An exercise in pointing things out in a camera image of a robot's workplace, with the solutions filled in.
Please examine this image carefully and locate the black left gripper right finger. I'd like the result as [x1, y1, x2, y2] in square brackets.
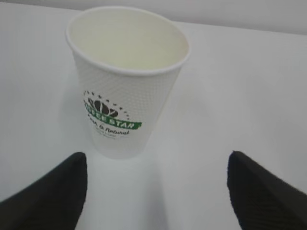
[227, 151, 307, 230]

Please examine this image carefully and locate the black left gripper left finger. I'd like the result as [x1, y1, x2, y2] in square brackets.
[0, 152, 87, 230]

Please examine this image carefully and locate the white paper coffee cup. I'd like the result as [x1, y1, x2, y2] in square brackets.
[65, 6, 190, 159]

